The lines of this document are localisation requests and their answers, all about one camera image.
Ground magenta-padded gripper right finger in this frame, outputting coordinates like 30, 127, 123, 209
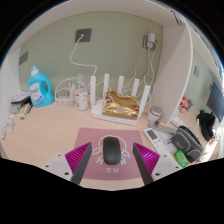
132, 142, 183, 186

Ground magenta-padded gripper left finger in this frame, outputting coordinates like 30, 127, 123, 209
42, 142, 94, 186

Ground black computer mouse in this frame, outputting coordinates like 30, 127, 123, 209
101, 136, 122, 166

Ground pink mouse pad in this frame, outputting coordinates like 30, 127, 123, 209
73, 127, 153, 181

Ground small green packet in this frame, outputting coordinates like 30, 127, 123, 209
173, 149, 190, 168

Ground white remote control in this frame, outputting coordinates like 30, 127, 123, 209
143, 127, 172, 156

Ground grey pouch with green trim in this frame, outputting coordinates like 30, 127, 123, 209
171, 125, 204, 164

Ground small gold box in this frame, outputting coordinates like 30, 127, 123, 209
157, 121, 168, 131

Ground black cloth bag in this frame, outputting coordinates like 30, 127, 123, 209
196, 109, 217, 142

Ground silver foil packets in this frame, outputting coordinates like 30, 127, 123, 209
1, 113, 18, 139

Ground small red container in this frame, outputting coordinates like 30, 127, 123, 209
179, 96, 191, 113

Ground white power strip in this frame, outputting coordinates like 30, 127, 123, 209
54, 77, 76, 104

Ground clear bottle with white label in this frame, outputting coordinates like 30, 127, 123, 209
73, 73, 90, 111

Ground white router with antennas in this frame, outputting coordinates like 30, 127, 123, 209
89, 73, 152, 126

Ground blue detergent bottle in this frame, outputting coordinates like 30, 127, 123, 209
27, 65, 55, 108

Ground gold foil snack bag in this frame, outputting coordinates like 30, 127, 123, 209
101, 91, 141, 121

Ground black monitor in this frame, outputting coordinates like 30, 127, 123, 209
205, 81, 224, 124

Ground white charger cable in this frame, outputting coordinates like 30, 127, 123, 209
131, 48, 158, 93

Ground white wall socket cable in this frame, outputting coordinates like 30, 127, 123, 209
69, 33, 98, 79

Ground blank grey wall plate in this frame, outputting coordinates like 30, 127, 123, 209
18, 50, 29, 66

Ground white wall charger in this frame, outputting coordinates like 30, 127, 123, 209
143, 31, 158, 52

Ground grey wall socket plate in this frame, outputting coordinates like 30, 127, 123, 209
74, 28, 93, 44

